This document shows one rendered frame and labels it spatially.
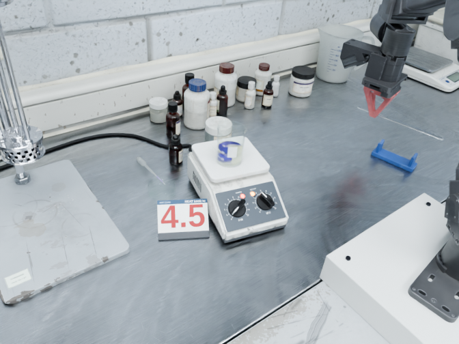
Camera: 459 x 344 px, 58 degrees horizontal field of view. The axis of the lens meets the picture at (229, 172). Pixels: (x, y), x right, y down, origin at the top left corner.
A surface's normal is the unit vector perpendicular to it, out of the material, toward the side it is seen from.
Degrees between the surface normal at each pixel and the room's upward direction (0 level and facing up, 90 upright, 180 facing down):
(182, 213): 40
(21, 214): 0
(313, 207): 0
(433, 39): 93
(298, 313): 0
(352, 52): 90
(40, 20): 90
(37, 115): 90
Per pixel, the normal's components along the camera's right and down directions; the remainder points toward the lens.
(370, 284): 0.04, -0.77
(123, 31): 0.59, 0.52
